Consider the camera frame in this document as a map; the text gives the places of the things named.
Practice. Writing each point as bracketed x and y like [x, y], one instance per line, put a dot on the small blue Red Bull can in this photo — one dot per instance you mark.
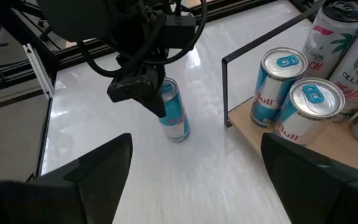
[306, 118]

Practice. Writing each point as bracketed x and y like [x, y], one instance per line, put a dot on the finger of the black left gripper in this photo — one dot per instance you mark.
[135, 87]

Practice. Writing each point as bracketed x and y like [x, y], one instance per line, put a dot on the silver aluminium bar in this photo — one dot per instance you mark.
[40, 74]

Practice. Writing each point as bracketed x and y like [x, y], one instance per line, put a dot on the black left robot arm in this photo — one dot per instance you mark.
[73, 18]

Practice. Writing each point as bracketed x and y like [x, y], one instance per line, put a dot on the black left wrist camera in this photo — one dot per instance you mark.
[180, 31]

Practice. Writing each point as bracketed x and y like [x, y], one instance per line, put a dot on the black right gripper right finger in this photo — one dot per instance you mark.
[322, 193]

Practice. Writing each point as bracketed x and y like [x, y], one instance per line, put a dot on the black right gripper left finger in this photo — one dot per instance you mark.
[73, 199]

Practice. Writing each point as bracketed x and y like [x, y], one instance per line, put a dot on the blue silver Red Bull can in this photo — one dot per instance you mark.
[177, 121]
[275, 90]

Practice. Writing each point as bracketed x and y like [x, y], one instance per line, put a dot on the wooden tray board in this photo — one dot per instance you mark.
[337, 143]

